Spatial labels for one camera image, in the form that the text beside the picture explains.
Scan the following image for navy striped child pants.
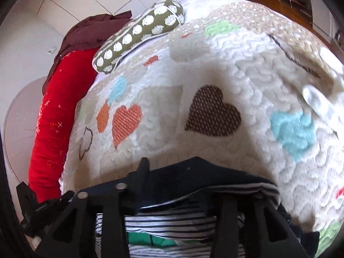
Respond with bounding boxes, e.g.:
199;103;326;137
94;155;321;258

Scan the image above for round white headboard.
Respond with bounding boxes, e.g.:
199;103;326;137
3;77;46;183

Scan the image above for long red pillow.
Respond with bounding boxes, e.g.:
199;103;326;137
28;48;97;203

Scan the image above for heart patterned quilt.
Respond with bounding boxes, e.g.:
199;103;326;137
61;0;344;256

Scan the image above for dark maroon garment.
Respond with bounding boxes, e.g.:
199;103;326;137
42;11;132;94

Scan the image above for olive cloud patterned bolster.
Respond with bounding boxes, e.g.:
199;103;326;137
92;0;185;74

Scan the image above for cluttered white shelf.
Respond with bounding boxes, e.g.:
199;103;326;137
290;0;343;45

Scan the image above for white wall socket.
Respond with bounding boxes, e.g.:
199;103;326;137
48;46;57;55

